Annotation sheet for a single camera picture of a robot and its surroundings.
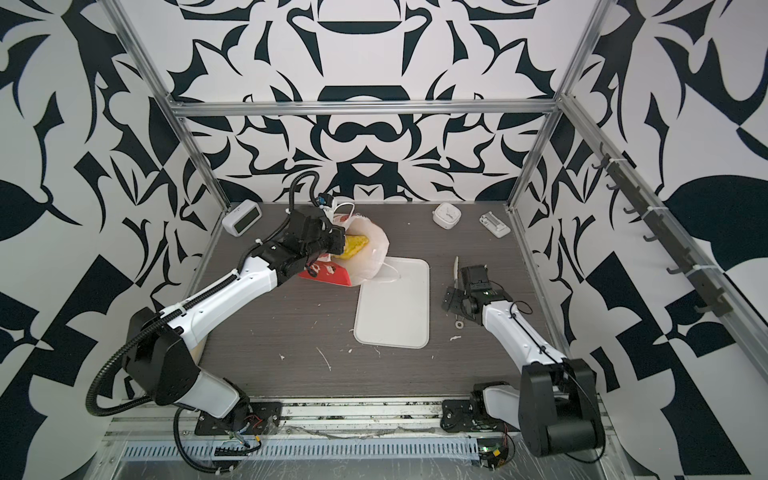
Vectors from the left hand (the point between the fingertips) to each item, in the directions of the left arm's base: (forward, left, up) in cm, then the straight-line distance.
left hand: (343, 222), depth 81 cm
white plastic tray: (-14, -14, -25) cm, 32 cm away
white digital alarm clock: (+21, +38, -19) cm, 48 cm away
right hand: (-15, -34, -20) cm, 42 cm away
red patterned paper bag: (-2, -5, -18) cm, 19 cm away
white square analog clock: (+23, -35, -24) cm, 48 cm away
